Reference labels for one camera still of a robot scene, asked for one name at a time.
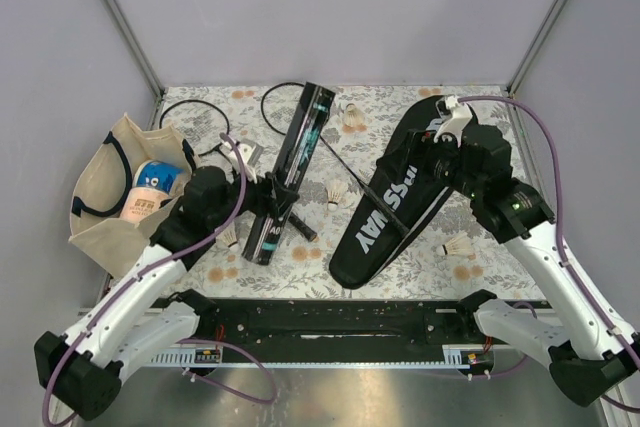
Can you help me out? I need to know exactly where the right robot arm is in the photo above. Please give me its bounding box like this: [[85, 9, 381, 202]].
[[405, 125, 639, 407]]

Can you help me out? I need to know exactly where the black racket cover bag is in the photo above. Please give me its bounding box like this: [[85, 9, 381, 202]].
[[329, 96, 453, 289]]

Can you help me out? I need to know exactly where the beige canvas tote bag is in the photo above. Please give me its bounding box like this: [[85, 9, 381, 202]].
[[69, 116, 200, 278]]

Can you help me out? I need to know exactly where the left aluminium frame post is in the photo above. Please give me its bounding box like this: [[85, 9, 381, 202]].
[[101, 0, 165, 100]]

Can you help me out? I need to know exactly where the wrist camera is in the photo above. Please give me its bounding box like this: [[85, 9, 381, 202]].
[[434, 95, 473, 146], [220, 139, 264, 183]]

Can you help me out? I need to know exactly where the aluminium frame post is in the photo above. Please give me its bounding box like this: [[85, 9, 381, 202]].
[[101, 0, 165, 100], [506, 0, 570, 96]]

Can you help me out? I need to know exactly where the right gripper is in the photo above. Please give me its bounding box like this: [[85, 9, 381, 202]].
[[374, 127, 483, 199]]

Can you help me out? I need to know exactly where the shuttlecock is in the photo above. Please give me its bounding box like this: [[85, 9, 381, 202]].
[[217, 223, 240, 252], [325, 179, 348, 211], [342, 103, 364, 128], [435, 238, 473, 257]]

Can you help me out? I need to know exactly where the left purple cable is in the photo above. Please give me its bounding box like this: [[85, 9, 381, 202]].
[[41, 133, 278, 424]]

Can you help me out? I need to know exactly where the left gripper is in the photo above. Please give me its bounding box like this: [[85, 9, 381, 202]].
[[209, 165, 299, 229]]

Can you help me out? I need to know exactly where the purple cable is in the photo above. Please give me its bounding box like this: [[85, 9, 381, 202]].
[[439, 95, 640, 414], [41, 133, 278, 424]]

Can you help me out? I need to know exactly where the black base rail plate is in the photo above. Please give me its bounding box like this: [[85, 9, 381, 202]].
[[149, 296, 516, 363]]

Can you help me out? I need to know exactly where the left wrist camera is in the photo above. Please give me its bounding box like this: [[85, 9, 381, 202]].
[[220, 139, 264, 183]]

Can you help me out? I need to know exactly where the black shuttlecock tube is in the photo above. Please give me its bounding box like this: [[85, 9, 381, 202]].
[[243, 82, 335, 265]]

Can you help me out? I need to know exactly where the badminton racket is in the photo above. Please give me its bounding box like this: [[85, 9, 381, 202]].
[[260, 81, 409, 236], [158, 100, 319, 241]]

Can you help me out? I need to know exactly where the floral table mat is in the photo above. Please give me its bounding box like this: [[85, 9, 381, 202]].
[[158, 86, 542, 300]]

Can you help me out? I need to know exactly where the left badminton racket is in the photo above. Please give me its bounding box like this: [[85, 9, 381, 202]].
[[158, 100, 319, 241]]

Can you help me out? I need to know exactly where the right badminton racket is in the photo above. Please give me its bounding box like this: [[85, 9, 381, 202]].
[[260, 81, 409, 236]]

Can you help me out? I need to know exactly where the blue white can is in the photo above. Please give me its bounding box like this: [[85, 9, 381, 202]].
[[134, 160, 183, 194]]

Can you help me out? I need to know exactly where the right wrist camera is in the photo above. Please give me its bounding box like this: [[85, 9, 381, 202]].
[[434, 95, 473, 146]]

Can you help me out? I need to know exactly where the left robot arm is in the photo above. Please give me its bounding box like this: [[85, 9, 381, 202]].
[[34, 167, 298, 426]]

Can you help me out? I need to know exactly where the right aluminium frame post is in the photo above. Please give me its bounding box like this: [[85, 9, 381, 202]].
[[506, 0, 570, 96]]

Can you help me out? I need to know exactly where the pink labelled jar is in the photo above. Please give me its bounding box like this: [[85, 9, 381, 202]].
[[120, 187, 165, 224]]

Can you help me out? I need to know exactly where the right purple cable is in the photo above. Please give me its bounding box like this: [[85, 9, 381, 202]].
[[439, 95, 640, 414]]

